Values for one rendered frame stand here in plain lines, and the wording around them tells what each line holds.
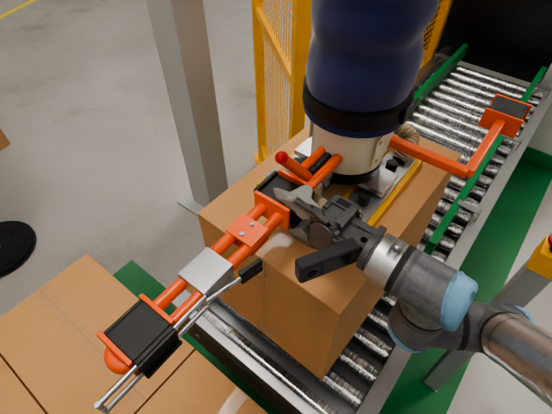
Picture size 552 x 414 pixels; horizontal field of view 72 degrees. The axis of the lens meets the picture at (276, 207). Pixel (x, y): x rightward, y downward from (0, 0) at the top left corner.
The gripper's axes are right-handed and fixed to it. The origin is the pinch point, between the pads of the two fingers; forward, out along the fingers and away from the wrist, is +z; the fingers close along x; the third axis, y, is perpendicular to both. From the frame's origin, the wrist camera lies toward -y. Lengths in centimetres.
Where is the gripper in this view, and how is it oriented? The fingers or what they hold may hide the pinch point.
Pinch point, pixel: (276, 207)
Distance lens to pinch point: 73.8
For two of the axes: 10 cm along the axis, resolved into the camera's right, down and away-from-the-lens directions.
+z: -7.8, -4.7, 4.1
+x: 0.0, -6.6, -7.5
